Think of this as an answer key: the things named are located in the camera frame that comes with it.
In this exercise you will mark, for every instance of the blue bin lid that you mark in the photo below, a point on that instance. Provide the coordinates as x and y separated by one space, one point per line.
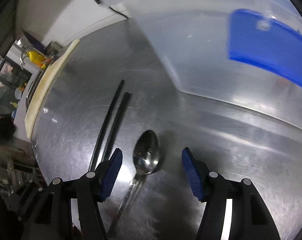
267 44

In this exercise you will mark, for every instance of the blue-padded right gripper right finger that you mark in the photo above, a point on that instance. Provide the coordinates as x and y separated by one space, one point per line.
195 171

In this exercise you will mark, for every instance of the yellow bottle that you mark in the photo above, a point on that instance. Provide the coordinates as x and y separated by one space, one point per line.
37 59

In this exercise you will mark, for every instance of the translucent plastic storage bin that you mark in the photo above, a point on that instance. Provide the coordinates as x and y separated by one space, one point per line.
191 38

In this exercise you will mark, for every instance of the steel spoon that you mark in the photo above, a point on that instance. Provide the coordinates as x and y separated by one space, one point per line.
146 157

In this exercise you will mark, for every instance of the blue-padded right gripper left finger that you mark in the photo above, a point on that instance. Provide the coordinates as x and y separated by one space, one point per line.
110 174

